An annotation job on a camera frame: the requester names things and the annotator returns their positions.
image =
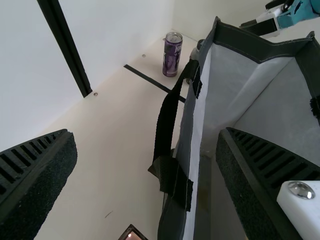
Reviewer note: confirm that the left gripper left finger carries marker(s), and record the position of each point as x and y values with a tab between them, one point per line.
30	175

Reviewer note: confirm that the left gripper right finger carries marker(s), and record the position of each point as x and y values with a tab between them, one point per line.
252	175

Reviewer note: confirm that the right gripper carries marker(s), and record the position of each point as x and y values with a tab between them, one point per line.
300	12

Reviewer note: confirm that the purple can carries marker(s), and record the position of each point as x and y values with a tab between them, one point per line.
172	55

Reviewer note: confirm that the small square scanner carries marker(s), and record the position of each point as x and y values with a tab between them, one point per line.
131	233

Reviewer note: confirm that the black strip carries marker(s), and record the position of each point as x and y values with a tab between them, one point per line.
150	80

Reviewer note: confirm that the black post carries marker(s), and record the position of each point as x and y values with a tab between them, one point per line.
67	50

